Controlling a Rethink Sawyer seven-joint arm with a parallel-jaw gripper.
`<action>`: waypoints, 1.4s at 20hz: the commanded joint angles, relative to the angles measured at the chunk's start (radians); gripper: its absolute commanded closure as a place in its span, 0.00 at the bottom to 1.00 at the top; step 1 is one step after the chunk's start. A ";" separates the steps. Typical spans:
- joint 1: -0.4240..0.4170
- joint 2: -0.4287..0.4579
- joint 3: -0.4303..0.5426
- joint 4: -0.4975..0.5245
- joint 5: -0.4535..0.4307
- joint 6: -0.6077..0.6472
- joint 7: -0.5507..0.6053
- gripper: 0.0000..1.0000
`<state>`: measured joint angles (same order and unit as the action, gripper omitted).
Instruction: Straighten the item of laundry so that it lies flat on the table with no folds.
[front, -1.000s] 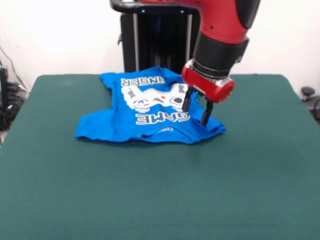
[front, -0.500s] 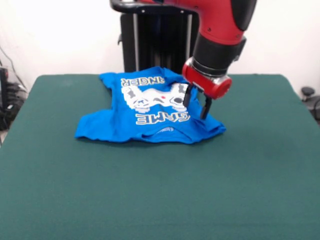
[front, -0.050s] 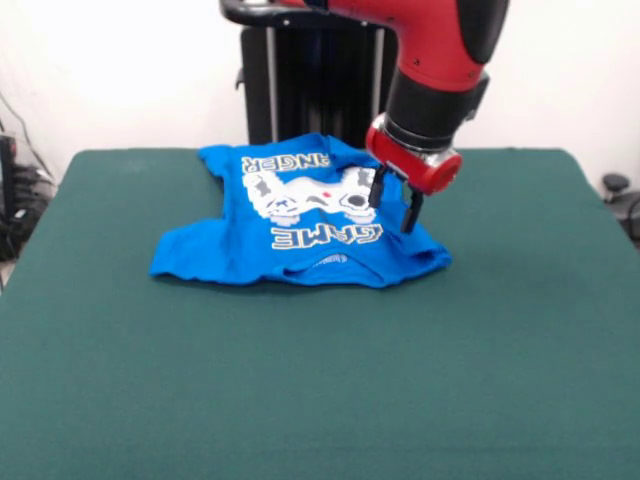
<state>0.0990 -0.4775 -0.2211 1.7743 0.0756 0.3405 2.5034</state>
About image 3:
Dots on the blue printed t-shirt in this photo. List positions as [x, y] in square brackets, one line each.
[210, 250]

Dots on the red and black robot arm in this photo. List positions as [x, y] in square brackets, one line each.
[440, 65]

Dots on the black chair part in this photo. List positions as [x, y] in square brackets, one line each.
[620, 195]

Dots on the black electronics box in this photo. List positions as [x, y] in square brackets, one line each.
[7, 175]

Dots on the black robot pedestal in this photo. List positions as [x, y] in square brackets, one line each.
[310, 90]

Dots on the dark green table cloth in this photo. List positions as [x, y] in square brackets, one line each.
[350, 400]

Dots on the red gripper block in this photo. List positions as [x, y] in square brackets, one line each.
[415, 162]

